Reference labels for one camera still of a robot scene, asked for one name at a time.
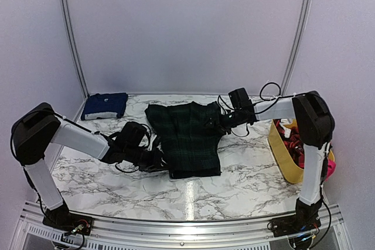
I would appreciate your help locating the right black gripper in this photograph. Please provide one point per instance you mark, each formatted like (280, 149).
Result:
(227, 130)

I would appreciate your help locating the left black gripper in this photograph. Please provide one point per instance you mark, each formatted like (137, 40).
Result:
(154, 164)

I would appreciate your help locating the dark green plaid garment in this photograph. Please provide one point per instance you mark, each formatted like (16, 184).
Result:
(189, 137)

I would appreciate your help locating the navy blue t-shirt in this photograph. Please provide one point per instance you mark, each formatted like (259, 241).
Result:
(103, 106)

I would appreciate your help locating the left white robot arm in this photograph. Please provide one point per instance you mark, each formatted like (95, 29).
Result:
(42, 127)

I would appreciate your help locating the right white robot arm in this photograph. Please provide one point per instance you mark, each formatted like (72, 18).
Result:
(315, 124)

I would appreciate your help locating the red black printed garment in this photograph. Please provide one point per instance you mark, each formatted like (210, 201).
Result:
(292, 141)

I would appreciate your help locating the pink garment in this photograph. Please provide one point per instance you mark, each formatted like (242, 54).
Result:
(331, 168)

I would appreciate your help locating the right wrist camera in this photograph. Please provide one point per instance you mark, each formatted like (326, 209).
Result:
(240, 99)

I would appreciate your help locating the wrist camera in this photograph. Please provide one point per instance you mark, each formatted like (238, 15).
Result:
(132, 135)
(240, 99)

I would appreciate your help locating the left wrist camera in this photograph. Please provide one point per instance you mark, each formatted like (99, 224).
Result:
(132, 135)

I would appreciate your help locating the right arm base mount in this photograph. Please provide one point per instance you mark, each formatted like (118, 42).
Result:
(293, 226)

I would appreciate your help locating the front aluminium rail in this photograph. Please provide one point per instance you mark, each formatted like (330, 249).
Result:
(121, 233)

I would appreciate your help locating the right aluminium frame post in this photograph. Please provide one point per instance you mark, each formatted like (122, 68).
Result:
(301, 25)

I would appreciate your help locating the aluminium frame post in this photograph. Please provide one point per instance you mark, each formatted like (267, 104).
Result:
(301, 25)
(68, 25)

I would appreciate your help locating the left aluminium frame post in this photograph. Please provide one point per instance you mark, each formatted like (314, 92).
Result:
(68, 25)

